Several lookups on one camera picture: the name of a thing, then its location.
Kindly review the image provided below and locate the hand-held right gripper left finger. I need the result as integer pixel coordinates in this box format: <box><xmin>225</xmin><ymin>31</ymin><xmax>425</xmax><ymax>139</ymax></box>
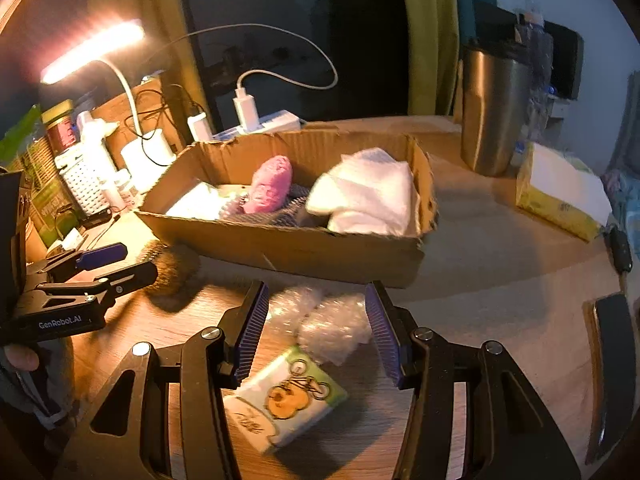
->
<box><xmin>65</xmin><ymin>280</ymin><xmax>271</xmax><ymax>480</ymax></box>

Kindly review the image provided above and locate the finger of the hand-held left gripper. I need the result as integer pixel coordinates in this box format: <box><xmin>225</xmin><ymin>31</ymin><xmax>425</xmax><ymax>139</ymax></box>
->
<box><xmin>25</xmin><ymin>242</ymin><xmax>129</xmax><ymax>286</ymax></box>
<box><xmin>35</xmin><ymin>261</ymin><xmax>159</xmax><ymax>312</ymax></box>

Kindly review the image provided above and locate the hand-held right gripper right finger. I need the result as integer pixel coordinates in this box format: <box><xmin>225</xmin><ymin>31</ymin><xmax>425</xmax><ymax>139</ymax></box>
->
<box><xmin>364</xmin><ymin>280</ymin><xmax>582</xmax><ymax>480</ymax></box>

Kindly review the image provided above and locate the clear bubble wrap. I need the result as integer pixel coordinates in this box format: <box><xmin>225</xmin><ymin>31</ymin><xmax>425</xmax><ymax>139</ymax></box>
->
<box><xmin>267</xmin><ymin>285</ymin><xmax>374</xmax><ymax>366</ymax></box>

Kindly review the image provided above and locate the cardboard box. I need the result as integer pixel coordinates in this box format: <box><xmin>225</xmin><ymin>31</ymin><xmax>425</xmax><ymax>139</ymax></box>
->
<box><xmin>134</xmin><ymin>130</ymin><xmax>440</xmax><ymax>290</ymax></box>

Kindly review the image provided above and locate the printed tissue packet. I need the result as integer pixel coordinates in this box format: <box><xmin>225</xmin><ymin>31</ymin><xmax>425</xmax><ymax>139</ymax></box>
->
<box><xmin>222</xmin><ymin>345</ymin><xmax>349</xmax><ymax>456</ymax></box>

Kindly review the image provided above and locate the white thin cloth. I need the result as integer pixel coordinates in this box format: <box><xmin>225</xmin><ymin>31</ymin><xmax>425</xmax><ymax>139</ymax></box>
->
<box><xmin>165</xmin><ymin>182</ymin><xmax>242</xmax><ymax>219</ymax></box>

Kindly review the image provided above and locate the grey knitted sock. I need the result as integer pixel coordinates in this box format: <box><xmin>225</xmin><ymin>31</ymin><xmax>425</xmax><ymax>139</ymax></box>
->
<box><xmin>220</xmin><ymin>185</ymin><xmax>312</xmax><ymax>229</ymax></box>

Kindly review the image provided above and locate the white towel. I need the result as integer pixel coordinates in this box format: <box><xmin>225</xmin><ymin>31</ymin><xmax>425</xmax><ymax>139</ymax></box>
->
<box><xmin>305</xmin><ymin>147</ymin><xmax>419</xmax><ymax>237</ymax></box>

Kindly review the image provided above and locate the pink fluffy sock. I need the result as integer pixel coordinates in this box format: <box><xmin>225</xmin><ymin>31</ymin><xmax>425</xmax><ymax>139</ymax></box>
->
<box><xmin>248</xmin><ymin>155</ymin><xmax>294</xmax><ymax>215</ymax></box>

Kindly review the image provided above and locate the person's left hand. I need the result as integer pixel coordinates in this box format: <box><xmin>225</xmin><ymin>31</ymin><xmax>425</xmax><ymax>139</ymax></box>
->
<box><xmin>4</xmin><ymin>344</ymin><xmax>41</xmax><ymax>372</ymax></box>

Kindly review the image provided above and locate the brown furry ball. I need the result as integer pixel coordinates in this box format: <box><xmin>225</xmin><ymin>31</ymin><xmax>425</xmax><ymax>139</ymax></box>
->
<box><xmin>137</xmin><ymin>241</ymin><xmax>204</xmax><ymax>297</ymax></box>

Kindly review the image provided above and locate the white perforated basket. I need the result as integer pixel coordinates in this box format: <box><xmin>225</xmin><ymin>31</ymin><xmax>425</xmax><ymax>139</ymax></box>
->
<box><xmin>55</xmin><ymin>145</ymin><xmax>114</xmax><ymax>217</ymax></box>

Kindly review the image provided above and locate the green snack bag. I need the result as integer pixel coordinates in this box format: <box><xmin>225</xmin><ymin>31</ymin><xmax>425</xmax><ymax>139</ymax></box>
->
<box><xmin>0</xmin><ymin>105</ymin><xmax>82</xmax><ymax>247</ymax></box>

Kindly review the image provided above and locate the white plastic bottle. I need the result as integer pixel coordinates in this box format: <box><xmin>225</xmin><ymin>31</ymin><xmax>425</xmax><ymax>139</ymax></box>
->
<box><xmin>75</xmin><ymin>110</ymin><xmax>121</xmax><ymax>162</ymax></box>

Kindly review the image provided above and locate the red jar with lid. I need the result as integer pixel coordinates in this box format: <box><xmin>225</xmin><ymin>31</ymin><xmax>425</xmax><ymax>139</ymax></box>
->
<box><xmin>41</xmin><ymin>100</ymin><xmax>81</xmax><ymax>157</ymax></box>

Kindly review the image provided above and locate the brown cardboard panel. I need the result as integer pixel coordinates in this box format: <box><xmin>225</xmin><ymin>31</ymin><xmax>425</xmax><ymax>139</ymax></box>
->
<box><xmin>92</xmin><ymin>77</ymin><xmax>187</xmax><ymax>162</ymax></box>

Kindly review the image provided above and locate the white charger plug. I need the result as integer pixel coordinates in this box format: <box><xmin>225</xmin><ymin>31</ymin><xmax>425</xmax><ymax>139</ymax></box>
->
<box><xmin>234</xmin><ymin>87</ymin><xmax>261</xmax><ymax>134</ymax></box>
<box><xmin>187</xmin><ymin>112</ymin><xmax>214</xmax><ymax>144</ymax></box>

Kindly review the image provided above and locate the white desk lamp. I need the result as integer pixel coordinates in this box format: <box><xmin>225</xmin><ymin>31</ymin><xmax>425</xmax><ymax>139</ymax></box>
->
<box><xmin>40</xmin><ymin>19</ymin><xmax>177</xmax><ymax>192</ymax></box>

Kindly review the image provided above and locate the white power strip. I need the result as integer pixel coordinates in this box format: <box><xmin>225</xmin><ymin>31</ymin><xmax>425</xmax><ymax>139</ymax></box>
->
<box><xmin>215</xmin><ymin>109</ymin><xmax>304</xmax><ymax>139</ymax></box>

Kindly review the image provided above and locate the yellow tissue pack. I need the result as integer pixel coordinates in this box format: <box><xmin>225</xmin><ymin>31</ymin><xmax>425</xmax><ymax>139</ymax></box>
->
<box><xmin>515</xmin><ymin>141</ymin><xmax>614</xmax><ymax>244</ymax></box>

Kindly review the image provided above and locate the yellow curtain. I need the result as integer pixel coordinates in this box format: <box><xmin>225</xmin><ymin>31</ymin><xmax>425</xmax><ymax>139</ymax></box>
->
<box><xmin>397</xmin><ymin>0</ymin><xmax>461</xmax><ymax>117</ymax></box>
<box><xmin>85</xmin><ymin>0</ymin><xmax>212</xmax><ymax>127</ymax></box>

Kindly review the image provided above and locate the steel tumbler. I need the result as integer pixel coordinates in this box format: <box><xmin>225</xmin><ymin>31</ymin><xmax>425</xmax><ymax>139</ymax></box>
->
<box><xmin>460</xmin><ymin>42</ymin><xmax>534</xmax><ymax>177</ymax></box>

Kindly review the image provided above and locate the black car key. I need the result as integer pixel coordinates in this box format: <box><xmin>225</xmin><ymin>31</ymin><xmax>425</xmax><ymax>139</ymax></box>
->
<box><xmin>606</xmin><ymin>226</ymin><xmax>634</xmax><ymax>277</ymax></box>

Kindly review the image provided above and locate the blue printed bedsheet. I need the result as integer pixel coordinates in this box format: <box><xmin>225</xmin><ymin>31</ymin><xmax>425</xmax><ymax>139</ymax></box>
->
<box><xmin>600</xmin><ymin>160</ymin><xmax>640</xmax><ymax>242</ymax></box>

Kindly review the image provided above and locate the clear plastic water bottle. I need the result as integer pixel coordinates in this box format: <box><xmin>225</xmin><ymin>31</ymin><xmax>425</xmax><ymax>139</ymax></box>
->
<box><xmin>510</xmin><ymin>10</ymin><xmax>557</xmax><ymax>162</ymax></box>

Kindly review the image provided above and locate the black computer monitor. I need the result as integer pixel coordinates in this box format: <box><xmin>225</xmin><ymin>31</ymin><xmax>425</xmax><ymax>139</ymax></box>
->
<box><xmin>544</xmin><ymin>19</ymin><xmax>585</xmax><ymax>102</ymax></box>

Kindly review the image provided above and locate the teal curtain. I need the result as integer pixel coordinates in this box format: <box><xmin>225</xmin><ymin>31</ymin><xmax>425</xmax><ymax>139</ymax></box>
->
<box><xmin>452</xmin><ymin>0</ymin><xmax>499</xmax><ymax>47</ymax></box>

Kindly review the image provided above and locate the white charging cable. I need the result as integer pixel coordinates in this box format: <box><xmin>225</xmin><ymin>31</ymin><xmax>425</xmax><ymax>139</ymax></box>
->
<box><xmin>142</xmin><ymin>23</ymin><xmax>339</xmax><ymax>137</ymax></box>

